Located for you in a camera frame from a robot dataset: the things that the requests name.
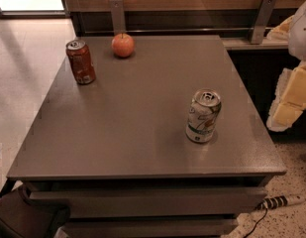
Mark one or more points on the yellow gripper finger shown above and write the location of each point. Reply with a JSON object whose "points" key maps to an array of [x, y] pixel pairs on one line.
{"points": [[280, 32], [290, 99]]}

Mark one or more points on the white green 7up can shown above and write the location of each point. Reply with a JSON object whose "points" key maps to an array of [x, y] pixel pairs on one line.
{"points": [[203, 112]]}

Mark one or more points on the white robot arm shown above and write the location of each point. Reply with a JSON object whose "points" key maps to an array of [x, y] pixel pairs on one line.
{"points": [[297, 35]]}

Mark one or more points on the red apple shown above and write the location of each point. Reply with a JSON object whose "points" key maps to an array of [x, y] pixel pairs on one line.
{"points": [[123, 45]]}

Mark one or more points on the red orange soda can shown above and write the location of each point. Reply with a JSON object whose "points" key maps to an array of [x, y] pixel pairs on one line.
{"points": [[80, 62]]}

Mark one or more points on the white power strip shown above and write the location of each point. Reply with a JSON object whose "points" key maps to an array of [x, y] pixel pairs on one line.
{"points": [[280, 201]]}

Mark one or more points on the grey lower drawer front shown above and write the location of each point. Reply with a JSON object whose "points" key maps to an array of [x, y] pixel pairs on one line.
{"points": [[151, 229]]}

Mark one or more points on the grey drawer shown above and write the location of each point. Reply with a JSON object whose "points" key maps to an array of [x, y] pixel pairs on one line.
{"points": [[152, 202], [151, 229]]}

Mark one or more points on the grey upper drawer front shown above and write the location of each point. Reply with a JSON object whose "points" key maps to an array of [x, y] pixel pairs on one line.
{"points": [[152, 202]]}

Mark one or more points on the dark chair seat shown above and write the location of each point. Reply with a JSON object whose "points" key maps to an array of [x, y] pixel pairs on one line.
{"points": [[21, 217]]}

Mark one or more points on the right metal wall bracket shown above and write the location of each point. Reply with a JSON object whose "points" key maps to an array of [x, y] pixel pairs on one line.
{"points": [[262, 17]]}

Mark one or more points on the metal wall bracket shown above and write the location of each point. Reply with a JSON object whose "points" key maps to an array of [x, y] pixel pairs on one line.
{"points": [[117, 16], [262, 17]]}

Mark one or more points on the left metal wall bracket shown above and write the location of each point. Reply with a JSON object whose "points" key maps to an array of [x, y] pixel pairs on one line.
{"points": [[117, 16]]}

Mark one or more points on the horizontal metal rail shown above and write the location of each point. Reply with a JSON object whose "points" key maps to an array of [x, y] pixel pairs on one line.
{"points": [[168, 32]]}

